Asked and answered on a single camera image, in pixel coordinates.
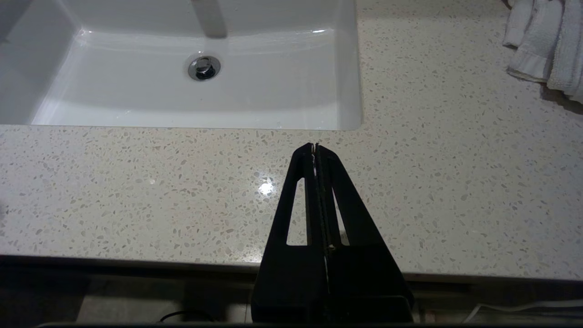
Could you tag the white rectangular sink basin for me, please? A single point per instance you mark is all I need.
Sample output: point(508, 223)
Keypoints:
point(273, 86)

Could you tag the white crumpled towel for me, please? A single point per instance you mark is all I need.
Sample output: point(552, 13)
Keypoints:
point(542, 41)

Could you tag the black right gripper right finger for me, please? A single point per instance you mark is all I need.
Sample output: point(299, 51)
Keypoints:
point(364, 282)

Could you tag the chrome sink drain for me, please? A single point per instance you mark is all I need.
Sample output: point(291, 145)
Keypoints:
point(204, 68)

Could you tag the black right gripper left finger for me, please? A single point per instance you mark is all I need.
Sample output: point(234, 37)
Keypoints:
point(291, 282)

